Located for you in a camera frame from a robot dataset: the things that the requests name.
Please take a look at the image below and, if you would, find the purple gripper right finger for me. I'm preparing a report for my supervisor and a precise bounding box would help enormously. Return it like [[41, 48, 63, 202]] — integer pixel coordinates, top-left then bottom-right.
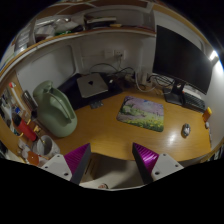
[[132, 143, 183, 184]]

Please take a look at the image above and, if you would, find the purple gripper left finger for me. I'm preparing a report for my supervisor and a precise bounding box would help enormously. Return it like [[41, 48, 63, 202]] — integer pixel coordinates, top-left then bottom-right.
[[42, 144, 91, 185]]

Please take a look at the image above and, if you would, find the floral landscape mouse pad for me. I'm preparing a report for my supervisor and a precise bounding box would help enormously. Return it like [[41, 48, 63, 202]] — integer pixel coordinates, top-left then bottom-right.
[[116, 96, 164, 132]]

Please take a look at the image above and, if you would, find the grey computer mouse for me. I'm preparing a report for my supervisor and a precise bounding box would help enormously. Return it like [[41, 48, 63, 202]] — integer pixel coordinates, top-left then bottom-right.
[[182, 123, 191, 137]]

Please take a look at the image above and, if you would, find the white ceramic mug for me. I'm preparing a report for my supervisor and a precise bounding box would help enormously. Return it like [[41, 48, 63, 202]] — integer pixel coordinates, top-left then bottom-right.
[[36, 135, 60, 158]]

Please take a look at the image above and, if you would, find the orange round lid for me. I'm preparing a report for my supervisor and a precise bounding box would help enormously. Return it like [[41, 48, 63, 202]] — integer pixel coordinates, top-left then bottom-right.
[[27, 151, 39, 166]]

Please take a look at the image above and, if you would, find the green plastic watering can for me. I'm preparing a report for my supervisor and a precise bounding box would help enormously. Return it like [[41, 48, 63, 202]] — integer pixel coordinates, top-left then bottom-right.
[[33, 81, 77, 138]]

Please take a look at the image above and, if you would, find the red cylindrical can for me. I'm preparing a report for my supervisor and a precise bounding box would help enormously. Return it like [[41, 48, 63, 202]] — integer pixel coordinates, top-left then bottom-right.
[[18, 120, 37, 142]]

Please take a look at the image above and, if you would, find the black keyboard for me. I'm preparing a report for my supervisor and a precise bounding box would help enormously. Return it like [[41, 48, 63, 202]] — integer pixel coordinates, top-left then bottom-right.
[[183, 92, 205, 112]]

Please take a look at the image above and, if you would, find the yellow small box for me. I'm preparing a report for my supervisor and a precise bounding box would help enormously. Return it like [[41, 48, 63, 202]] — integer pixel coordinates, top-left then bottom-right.
[[202, 107, 212, 122]]

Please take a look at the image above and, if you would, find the silver mini desktop computer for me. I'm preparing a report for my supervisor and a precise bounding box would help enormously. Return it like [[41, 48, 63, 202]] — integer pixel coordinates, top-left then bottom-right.
[[77, 73, 109, 98]]

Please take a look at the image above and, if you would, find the black box under computer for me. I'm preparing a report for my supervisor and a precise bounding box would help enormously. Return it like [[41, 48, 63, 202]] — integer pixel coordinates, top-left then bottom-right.
[[58, 73, 122, 110]]

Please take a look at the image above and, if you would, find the black computer monitor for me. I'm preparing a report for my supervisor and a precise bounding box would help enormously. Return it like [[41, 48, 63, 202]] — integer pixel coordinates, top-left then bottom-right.
[[153, 26, 212, 94]]

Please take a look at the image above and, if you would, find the white wall power socket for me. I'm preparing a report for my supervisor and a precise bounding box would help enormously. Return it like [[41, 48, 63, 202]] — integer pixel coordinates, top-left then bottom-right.
[[104, 49, 125, 60]]

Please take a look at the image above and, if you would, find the wooden wall shelf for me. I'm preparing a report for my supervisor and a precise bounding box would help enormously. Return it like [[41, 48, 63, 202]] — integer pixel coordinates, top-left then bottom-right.
[[0, 0, 155, 79]]

